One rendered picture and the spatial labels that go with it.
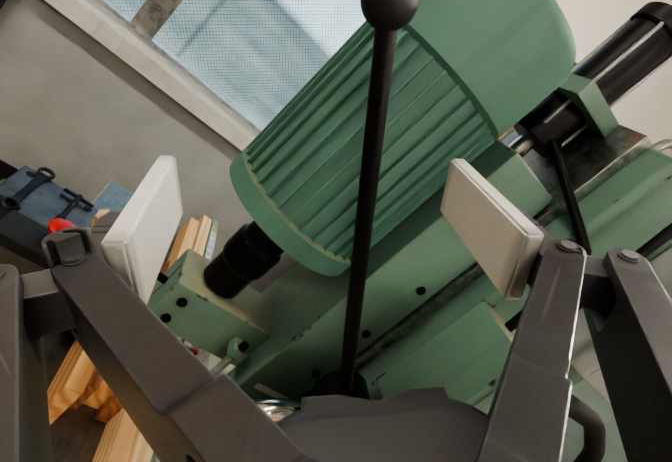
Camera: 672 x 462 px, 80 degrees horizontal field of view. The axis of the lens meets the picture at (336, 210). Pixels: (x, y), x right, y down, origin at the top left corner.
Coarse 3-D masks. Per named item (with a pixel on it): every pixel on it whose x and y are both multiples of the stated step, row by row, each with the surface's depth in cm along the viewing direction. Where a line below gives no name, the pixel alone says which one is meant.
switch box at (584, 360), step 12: (660, 264) 41; (660, 276) 41; (576, 324) 44; (576, 336) 43; (588, 336) 42; (576, 348) 42; (588, 348) 41; (576, 360) 41; (588, 360) 41; (588, 372) 40; (600, 372) 40; (600, 384) 41
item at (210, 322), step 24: (192, 264) 48; (168, 288) 46; (192, 288) 46; (168, 312) 46; (192, 312) 47; (216, 312) 47; (240, 312) 49; (264, 312) 53; (192, 336) 49; (216, 336) 49; (240, 336) 50; (264, 336) 50
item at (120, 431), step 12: (180, 228) 81; (192, 228) 78; (180, 240) 75; (192, 240) 75; (180, 252) 70; (120, 420) 43; (108, 432) 43; (120, 432) 42; (132, 432) 43; (108, 444) 42; (120, 444) 41; (132, 444) 42; (96, 456) 42; (108, 456) 40; (120, 456) 40
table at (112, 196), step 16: (112, 192) 74; (128, 192) 77; (112, 208) 71; (48, 336) 47; (64, 336) 49; (48, 352) 46; (64, 352) 48; (48, 368) 45; (48, 384) 44; (64, 416) 43; (80, 416) 44; (64, 432) 42; (80, 432) 43; (96, 432) 44; (64, 448) 41; (80, 448) 42; (96, 448) 43
